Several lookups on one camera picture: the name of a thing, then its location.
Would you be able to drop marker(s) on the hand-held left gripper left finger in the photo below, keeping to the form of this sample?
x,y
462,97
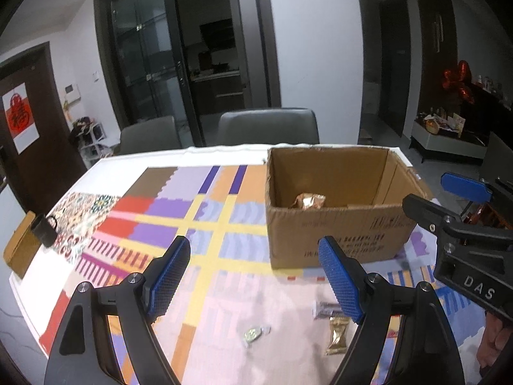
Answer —
x,y
168,276

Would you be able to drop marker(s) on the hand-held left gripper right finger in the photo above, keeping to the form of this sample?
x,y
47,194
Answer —
x,y
340,280

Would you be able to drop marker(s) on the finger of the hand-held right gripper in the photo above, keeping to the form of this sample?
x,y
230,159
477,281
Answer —
x,y
425,210
465,184

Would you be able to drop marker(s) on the brown snack packet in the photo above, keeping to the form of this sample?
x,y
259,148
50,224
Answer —
x,y
481,214

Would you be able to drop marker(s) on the brown cardboard box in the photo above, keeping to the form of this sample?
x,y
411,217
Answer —
x,y
340,232

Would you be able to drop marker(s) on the gold biscuit packet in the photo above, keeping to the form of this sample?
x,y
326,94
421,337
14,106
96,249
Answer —
x,y
310,201

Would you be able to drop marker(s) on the person's right hand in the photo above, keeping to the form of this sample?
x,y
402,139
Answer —
x,y
495,345

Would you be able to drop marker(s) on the silver wrapped snack bar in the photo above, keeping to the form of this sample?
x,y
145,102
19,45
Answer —
x,y
326,308

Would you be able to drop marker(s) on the dark grey side chair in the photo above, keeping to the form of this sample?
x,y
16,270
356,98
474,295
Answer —
x,y
499,156

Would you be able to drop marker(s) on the low white cabinet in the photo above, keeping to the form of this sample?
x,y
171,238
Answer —
x,y
445,144

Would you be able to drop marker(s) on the small gold candy packet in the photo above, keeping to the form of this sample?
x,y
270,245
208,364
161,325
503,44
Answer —
x,y
337,335

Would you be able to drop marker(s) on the dark sideboard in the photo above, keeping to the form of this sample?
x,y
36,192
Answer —
x,y
493,116

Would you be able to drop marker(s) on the colourful patterned tablecloth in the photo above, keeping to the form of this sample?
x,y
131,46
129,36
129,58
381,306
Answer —
x,y
224,224

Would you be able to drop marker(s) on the green wrapped candy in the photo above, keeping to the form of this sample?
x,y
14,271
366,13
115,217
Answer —
x,y
252,334

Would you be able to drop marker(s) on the red foil balloons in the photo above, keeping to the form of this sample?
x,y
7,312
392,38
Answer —
x,y
463,68

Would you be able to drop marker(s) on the dark tall cabinet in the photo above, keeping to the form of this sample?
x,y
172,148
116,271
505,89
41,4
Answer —
x,y
427,68

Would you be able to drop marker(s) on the dark interior door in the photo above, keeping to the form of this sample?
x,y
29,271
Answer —
x,y
394,72

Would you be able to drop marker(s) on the black mug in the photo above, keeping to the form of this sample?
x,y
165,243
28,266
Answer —
x,y
43,230

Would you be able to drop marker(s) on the narrow grey chair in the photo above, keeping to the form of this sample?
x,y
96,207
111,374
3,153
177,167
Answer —
x,y
148,136

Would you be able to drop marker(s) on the flat brown cardboard piece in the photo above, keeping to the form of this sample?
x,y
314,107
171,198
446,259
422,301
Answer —
x,y
18,248

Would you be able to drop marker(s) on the white shoe rack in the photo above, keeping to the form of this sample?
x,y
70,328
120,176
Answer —
x,y
94,140

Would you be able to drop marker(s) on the wide grey chair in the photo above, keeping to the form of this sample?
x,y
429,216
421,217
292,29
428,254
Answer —
x,y
268,128

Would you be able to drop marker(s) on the kitchen counter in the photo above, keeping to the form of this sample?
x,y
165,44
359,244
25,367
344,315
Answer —
x,y
216,92

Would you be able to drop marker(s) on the red paper door poster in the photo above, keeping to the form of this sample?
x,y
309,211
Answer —
x,y
20,120

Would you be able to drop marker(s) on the dark wooden door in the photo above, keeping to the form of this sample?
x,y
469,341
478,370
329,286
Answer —
x,y
52,88

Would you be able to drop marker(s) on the glass sliding door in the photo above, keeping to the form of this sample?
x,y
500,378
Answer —
x,y
152,48

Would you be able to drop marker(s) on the black range hood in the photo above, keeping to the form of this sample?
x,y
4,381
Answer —
x,y
216,34

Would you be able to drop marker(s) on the white wall intercom panel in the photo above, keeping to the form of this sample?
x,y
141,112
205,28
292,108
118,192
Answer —
x,y
72,92

